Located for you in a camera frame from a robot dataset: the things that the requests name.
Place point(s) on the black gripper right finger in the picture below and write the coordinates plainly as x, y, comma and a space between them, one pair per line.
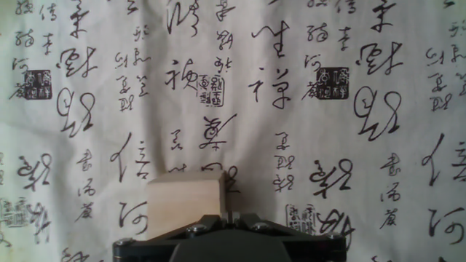
302, 242

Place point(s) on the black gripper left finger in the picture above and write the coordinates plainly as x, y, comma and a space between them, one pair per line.
174, 236

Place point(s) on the light wooden cube block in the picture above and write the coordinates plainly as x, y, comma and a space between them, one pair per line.
182, 200

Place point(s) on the beige calligraphy print cloth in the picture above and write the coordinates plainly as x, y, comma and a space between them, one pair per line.
327, 127

